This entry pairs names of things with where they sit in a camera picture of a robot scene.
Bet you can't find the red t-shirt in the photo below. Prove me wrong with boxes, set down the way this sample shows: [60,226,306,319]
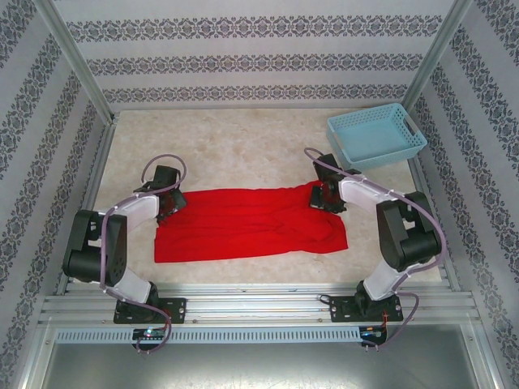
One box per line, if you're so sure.
[153,181,350,264]

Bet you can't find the light blue plastic basket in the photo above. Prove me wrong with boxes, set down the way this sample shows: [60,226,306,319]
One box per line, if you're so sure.
[327,103,427,171]

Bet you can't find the grey sheet metal panel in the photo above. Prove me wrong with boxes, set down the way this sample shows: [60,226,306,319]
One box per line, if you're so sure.
[15,323,502,389]

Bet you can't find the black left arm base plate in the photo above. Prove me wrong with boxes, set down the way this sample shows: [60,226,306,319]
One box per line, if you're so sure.
[113,297,187,325]

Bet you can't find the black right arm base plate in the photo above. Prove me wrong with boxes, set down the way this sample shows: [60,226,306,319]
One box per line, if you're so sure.
[330,295,405,324]

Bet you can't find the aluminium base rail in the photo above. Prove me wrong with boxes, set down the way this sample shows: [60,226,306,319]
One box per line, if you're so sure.
[40,283,475,325]

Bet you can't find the slotted grey cable duct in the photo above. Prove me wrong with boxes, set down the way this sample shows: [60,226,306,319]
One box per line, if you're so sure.
[54,326,362,345]

